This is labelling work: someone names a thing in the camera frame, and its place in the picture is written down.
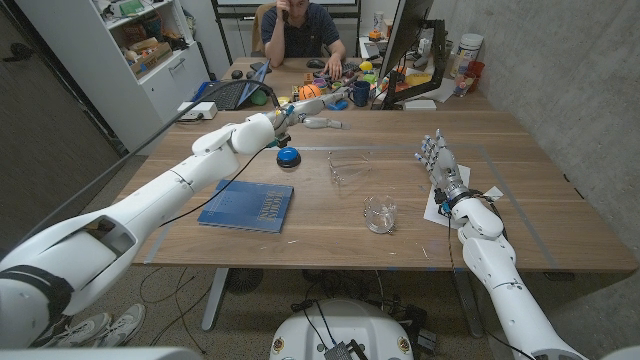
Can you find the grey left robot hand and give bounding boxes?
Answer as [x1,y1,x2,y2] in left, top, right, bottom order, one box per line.
[273,87,352,134]

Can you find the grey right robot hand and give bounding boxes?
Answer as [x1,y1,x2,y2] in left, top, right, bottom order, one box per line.
[413,128,472,201]

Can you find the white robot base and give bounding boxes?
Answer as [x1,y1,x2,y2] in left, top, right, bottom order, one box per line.
[269,298,415,360]

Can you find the blue push button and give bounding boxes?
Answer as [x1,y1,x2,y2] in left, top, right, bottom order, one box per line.
[276,146,303,169]

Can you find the clear glasses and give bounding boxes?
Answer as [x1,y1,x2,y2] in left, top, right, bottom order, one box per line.
[327,152,374,187]

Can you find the blue book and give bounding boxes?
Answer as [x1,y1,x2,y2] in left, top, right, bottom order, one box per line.
[196,178,295,235]

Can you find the white printed paper sheet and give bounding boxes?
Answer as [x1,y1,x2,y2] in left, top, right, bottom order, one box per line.
[423,164,472,229]

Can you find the dark blue mug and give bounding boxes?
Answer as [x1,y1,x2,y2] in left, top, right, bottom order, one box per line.
[352,79,372,108]

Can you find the person in dark polo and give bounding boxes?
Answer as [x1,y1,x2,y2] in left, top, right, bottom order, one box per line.
[260,0,347,81]

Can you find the open laptop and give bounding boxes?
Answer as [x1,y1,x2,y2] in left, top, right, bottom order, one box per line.
[192,59,271,111]

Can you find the clear glass mug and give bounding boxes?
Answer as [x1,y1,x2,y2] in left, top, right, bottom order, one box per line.
[363,194,399,235]

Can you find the tan chair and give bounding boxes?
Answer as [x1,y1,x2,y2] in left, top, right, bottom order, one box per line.
[249,3,271,56]

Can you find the red cup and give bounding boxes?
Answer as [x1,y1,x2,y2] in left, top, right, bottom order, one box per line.
[465,59,486,92]

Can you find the white power box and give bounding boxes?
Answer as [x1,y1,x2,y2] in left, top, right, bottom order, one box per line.
[176,101,219,121]

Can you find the black monitor stand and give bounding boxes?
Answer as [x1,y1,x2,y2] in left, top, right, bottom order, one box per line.
[382,18,447,109]

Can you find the white canister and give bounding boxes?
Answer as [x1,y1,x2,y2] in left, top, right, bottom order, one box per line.
[449,33,485,79]

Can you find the black computer monitor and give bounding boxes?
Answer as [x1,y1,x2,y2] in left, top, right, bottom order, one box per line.
[377,0,435,86]

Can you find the grey table leg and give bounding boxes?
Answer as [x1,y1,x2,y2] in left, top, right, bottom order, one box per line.
[452,269,485,339]

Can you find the cardboard box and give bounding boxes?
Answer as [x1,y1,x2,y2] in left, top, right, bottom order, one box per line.
[128,42,174,80]

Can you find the round black grille object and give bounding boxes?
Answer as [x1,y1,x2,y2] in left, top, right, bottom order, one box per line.
[225,268,265,296]

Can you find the white shelf cabinet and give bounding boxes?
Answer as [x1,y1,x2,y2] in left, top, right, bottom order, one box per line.
[14,0,211,156]

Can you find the white table leg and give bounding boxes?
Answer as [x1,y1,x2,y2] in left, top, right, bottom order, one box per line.
[201,268,230,333]

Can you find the white sneaker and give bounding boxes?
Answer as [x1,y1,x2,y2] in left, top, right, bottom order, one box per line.
[92,303,146,348]
[34,312,112,349]

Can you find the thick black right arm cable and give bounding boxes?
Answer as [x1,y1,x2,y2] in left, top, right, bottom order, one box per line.
[469,188,507,239]

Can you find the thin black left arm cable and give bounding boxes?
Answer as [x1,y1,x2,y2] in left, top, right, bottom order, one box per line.
[158,145,271,229]

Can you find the black door handle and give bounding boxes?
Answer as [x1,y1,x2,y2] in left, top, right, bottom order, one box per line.
[2,43,34,64]

